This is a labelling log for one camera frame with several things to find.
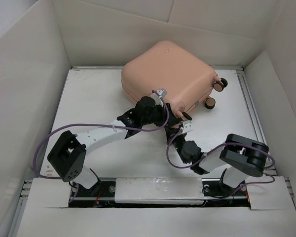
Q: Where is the purple cable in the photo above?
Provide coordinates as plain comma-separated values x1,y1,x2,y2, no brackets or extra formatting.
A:
166,127,283,202
34,90,170,205

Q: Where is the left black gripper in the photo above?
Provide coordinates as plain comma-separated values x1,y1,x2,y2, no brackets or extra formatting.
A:
141,102,178,127

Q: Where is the aluminium frame rail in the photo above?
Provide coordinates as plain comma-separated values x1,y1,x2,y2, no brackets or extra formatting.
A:
236,66,294,200

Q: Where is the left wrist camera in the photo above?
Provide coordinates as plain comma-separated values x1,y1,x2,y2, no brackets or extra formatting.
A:
150,88,167,99

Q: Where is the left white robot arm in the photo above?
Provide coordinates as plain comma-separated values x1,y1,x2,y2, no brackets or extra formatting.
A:
47,96,182,196

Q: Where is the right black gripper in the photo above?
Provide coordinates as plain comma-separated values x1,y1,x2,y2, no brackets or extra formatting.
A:
164,126,187,164

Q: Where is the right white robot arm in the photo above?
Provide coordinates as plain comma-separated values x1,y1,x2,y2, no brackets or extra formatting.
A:
165,127,275,200

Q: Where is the pink hard-shell suitcase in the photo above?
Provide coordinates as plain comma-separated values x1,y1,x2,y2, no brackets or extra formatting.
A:
121,40,228,118

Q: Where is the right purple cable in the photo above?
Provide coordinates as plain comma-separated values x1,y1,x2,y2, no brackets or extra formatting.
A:
166,127,283,202

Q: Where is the white padded base rail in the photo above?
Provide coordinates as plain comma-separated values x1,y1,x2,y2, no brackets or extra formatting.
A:
114,177,205,204

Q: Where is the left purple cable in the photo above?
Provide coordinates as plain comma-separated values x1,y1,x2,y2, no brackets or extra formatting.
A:
34,90,170,205

